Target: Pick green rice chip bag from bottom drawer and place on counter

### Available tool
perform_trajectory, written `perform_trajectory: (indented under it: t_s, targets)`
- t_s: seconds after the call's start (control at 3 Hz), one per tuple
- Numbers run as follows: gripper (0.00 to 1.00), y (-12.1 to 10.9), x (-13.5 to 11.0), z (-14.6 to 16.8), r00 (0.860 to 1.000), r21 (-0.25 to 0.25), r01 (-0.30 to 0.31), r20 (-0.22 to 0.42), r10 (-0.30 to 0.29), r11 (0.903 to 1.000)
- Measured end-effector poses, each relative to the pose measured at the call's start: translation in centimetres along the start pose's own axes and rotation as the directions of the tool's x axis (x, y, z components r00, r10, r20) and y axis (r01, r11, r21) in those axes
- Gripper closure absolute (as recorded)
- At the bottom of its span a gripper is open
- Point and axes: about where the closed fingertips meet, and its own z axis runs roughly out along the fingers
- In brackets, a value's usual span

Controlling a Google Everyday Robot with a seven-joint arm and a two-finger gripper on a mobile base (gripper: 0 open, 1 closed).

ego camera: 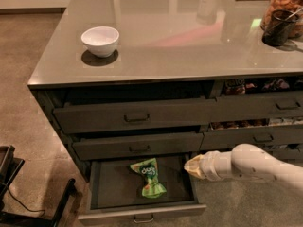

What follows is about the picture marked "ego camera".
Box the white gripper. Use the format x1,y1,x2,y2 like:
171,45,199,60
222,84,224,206
184,151,232,181

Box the green rice chip bag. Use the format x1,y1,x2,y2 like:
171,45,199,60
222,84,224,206
130,158,167,199

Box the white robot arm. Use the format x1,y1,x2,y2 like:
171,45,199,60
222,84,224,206
184,144,303,195

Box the middle right drawer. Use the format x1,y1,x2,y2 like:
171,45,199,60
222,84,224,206
200,125,303,150

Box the top left drawer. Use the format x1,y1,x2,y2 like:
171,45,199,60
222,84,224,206
53,98,216,134

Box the open bottom left drawer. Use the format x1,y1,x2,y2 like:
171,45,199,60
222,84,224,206
78,154,205,226

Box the snack packets in top drawer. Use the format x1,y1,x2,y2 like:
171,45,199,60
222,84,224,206
223,77,303,95

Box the grey kitchen island counter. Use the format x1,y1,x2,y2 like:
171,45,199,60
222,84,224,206
28,0,303,176

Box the top right drawer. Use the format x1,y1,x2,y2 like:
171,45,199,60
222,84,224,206
210,91,303,122

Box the snacks in middle drawer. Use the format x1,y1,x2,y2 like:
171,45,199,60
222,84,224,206
210,117,303,131

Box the bottom right drawer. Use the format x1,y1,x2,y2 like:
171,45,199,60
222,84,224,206
192,145,303,172

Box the middle left drawer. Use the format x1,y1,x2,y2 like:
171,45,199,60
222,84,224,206
73,132,204,160

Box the white ceramic bowl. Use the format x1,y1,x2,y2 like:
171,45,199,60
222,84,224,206
81,26,119,58

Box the black mesh cup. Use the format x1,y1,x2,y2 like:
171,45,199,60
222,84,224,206
262,9,299,46

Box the glass jar of nuts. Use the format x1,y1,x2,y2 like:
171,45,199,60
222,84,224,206
260,0,303,39

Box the black cable on floor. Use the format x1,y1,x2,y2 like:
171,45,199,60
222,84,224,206
6,186,46,215

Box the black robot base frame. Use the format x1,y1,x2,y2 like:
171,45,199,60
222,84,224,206
0,145,77,227

